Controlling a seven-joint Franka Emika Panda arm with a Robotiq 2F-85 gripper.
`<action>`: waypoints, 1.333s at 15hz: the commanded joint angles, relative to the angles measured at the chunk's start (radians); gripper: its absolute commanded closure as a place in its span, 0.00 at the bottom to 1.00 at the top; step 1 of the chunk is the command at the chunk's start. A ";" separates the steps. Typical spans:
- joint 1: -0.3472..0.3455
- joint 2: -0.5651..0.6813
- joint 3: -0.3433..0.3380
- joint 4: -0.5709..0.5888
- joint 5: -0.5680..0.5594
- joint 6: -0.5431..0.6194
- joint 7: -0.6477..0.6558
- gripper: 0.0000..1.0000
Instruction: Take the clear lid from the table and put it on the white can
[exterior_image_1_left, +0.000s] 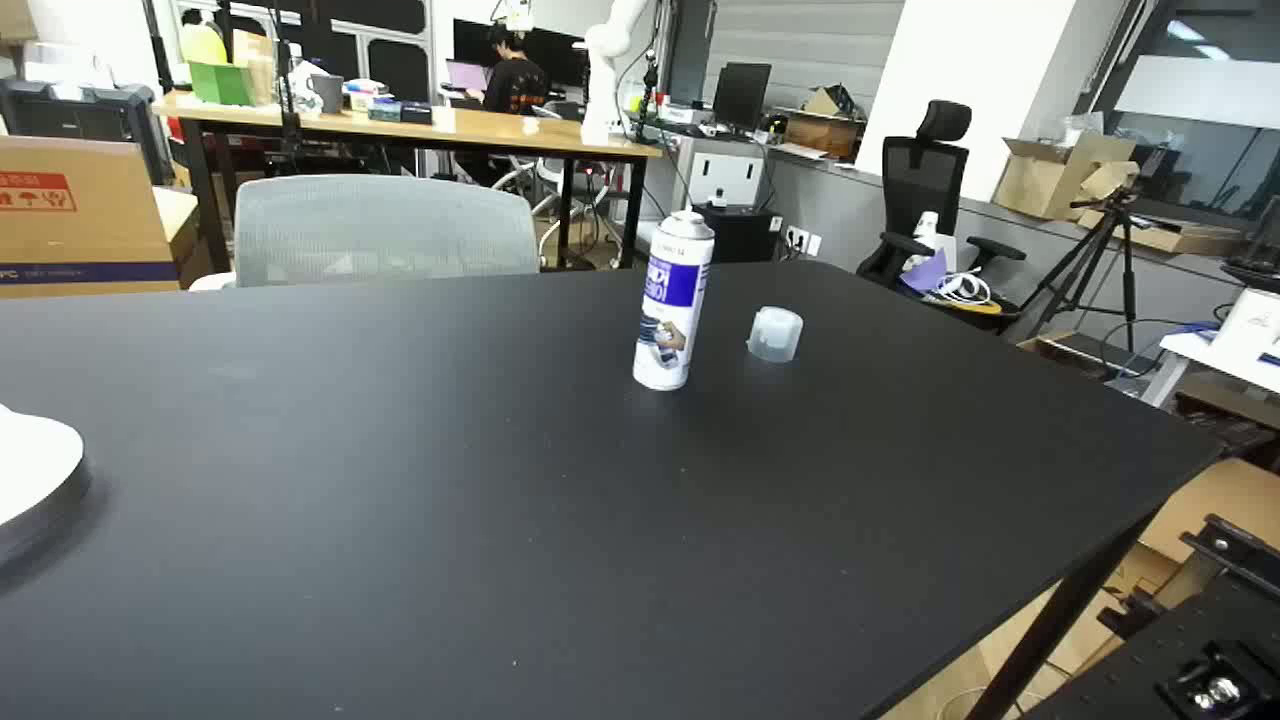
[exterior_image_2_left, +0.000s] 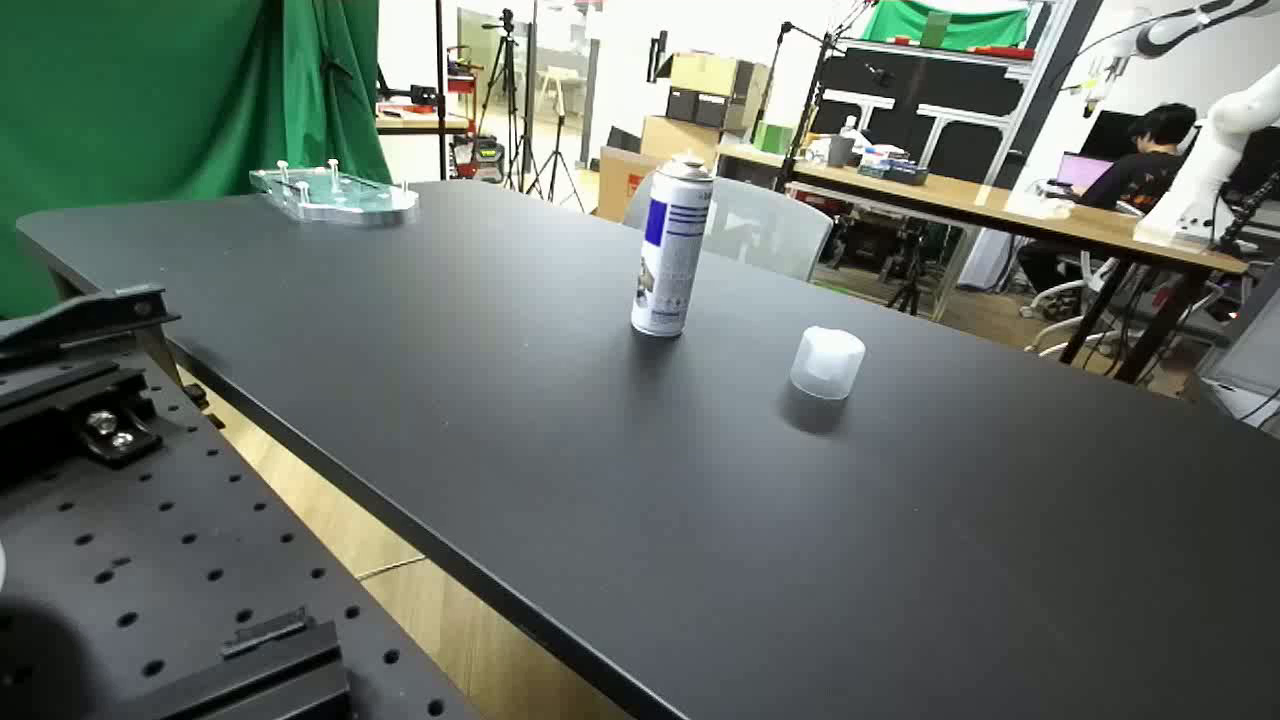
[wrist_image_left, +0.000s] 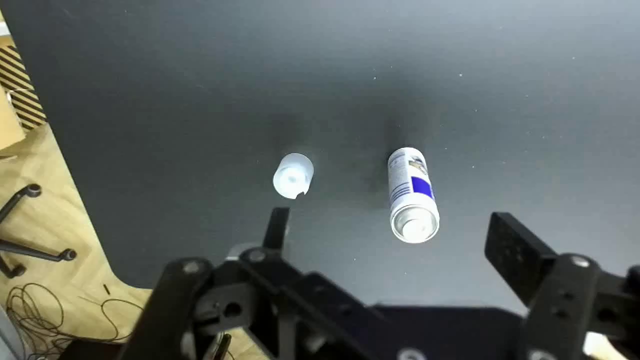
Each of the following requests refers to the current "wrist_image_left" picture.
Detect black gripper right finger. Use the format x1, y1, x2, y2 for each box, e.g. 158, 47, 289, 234
484, 213, 640, 360

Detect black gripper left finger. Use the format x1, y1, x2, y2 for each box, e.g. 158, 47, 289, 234
119, 209, 374, 360

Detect white spray can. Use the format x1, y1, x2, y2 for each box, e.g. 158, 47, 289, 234
388, 146, 441, 245

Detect cardboard box with vent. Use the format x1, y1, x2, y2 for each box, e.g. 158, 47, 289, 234
0, 15, 48, 150

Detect thin black cable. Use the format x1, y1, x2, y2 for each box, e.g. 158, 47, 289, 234
5, 280, 146, 353

